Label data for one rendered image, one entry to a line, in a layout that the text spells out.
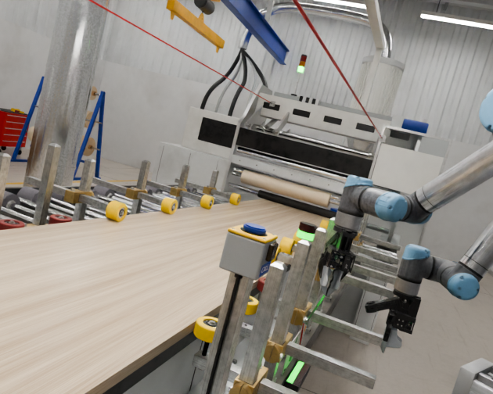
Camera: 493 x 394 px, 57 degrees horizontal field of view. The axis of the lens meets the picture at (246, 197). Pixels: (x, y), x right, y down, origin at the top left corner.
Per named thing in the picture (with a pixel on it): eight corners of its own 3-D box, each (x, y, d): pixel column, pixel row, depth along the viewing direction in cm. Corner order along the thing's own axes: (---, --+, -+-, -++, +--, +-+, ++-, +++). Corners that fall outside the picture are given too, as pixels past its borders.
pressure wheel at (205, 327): (210, 355, 120) (220, 314, 119) (221, 371, 113) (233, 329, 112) (181, 355, 116) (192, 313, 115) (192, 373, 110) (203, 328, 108)
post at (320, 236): (291, 362, 157) (329, 229, 151) (288, 365, 153) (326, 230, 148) (282, 358, 158) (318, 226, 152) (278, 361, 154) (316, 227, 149)
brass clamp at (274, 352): (290, 349, 138) (295, 334, 137) (278, 367, 125) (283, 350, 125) (271, 342, 140) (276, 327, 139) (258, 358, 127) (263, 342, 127)
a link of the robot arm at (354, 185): (363, 177, 124) (341, 172, 131) (352, 216, 126) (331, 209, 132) (382, 182, 129) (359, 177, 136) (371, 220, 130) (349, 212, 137)
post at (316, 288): (307, 334, 180) (340, 218, 174) (305, 337, 177) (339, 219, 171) (299, 331, 181) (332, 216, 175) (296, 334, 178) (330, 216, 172)
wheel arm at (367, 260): (396, 272, 220) (398, 265, 219) (396, 274, 216) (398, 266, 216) (298, 241, 235) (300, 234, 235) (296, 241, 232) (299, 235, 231)
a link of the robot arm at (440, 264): (468, 295, 136) (431, 285, 137) (455, 284, 148) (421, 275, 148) (476, 270, 135) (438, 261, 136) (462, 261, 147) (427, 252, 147)
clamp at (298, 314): (309, 316, 161) (312, 302, 161) (300, 327, 149) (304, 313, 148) (294, 310, 163) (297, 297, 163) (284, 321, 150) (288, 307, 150)
